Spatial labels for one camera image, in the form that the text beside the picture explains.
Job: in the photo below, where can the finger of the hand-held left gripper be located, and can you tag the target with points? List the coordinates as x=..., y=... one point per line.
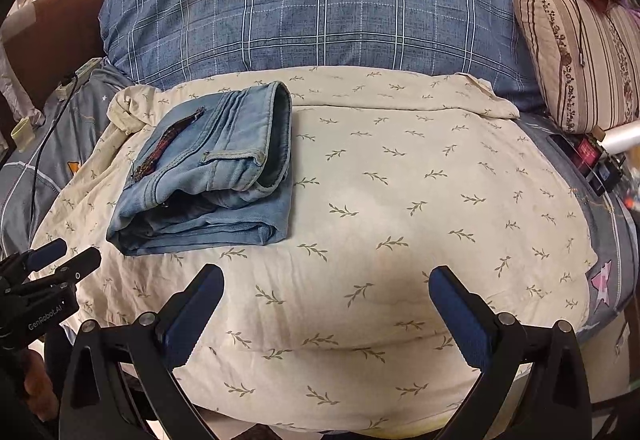
x=47, y=251
x=82, y=261

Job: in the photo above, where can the pale green small container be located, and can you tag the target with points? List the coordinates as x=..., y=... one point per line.
x=22, y=133

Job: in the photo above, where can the small black box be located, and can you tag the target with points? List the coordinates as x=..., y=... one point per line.
x=607, y=173

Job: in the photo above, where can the white power strip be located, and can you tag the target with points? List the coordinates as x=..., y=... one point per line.
x=75, y=79

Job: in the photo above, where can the cream leaf-print blanket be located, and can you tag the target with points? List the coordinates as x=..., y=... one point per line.
x=380, y=200

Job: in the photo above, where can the brown headboard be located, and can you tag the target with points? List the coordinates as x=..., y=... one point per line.
x=60, y=30

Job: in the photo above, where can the clear plastic roll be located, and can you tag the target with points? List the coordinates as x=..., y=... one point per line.
x=622, y=136

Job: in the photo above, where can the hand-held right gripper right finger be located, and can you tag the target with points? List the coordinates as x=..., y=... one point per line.
x=460, y=320

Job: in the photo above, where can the blue denim pants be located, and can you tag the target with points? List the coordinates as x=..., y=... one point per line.
x=210, y=180

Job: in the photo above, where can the striped floral pillow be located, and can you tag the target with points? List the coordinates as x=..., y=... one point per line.
x=580, y=65

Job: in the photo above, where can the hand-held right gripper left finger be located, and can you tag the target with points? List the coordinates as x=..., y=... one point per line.
x=195, y=315

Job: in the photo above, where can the person's left hand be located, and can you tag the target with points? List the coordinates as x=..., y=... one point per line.
x=37, y=380

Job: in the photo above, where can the black phone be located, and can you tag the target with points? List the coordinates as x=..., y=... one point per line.
x=565, y=151

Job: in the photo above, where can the blue plaid pillow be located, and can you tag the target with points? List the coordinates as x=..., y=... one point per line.
x=310, y=10

